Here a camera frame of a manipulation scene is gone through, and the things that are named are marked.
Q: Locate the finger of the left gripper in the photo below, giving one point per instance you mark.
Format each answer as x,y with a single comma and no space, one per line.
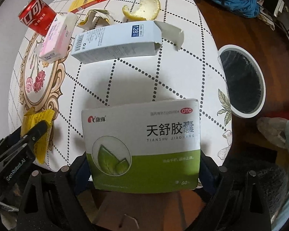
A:
16,146

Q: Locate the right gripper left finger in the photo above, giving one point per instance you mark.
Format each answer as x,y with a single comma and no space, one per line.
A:
50,200

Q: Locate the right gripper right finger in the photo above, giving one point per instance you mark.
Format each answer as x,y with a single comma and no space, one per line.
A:
233,196

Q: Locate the yellow snack wrapper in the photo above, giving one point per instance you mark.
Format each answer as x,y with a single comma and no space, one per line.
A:
30,119

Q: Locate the pink white box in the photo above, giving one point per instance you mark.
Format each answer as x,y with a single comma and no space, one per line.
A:
57,40

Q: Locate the green white medicine box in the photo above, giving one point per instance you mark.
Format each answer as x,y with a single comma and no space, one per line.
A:
149,147

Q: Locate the red cola can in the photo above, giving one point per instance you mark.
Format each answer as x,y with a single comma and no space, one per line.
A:
38,16

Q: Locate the paper scrap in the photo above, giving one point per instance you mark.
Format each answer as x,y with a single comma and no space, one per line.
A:
92,16

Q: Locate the light blue medicine box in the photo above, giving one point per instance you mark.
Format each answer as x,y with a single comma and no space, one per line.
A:
120,40

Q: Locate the pomelo peel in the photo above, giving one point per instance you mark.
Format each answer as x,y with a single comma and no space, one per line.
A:
147,10

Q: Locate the white round trash bin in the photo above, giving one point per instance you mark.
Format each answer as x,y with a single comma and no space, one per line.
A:
245,81

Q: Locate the light blue bed quilt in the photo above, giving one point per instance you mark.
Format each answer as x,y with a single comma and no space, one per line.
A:
276,131

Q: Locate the white patterned tablecloth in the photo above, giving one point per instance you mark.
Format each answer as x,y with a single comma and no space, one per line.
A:
68,86

